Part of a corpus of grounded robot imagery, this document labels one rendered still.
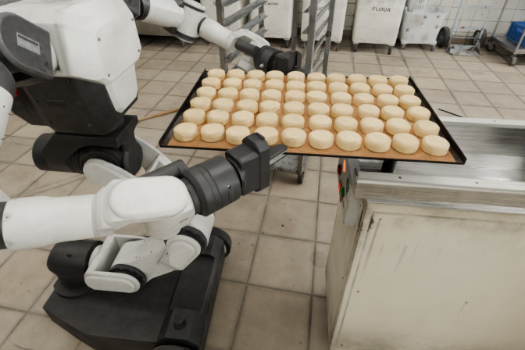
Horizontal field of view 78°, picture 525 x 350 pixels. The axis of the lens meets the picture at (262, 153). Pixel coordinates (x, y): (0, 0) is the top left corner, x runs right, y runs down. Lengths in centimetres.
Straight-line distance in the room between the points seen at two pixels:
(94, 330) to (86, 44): 104
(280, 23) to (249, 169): 385
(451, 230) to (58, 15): 96
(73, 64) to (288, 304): 125
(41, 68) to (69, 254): 90
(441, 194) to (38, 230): 76
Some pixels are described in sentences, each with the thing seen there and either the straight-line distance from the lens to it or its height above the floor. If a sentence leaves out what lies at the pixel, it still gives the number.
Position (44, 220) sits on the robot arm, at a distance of 54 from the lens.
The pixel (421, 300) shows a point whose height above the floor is 47.
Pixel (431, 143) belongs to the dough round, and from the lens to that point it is 72.
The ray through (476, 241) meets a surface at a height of 74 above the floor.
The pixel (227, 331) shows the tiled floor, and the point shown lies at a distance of 153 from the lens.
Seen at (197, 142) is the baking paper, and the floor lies 100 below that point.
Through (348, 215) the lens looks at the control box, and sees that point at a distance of 90.
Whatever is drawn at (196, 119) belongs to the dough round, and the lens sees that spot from 74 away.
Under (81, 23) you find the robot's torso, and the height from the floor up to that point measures 121.
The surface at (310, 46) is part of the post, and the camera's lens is 160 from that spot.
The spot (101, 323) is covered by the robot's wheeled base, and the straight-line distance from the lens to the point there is 147.
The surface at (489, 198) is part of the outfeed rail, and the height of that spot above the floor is 87.
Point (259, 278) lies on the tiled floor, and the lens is 164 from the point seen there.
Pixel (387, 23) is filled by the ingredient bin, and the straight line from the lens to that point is 436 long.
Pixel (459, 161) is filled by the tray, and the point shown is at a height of 99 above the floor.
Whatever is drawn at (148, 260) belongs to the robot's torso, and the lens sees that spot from 129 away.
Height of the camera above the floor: 138
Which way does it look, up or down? 36 degrees down
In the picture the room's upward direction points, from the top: straight up
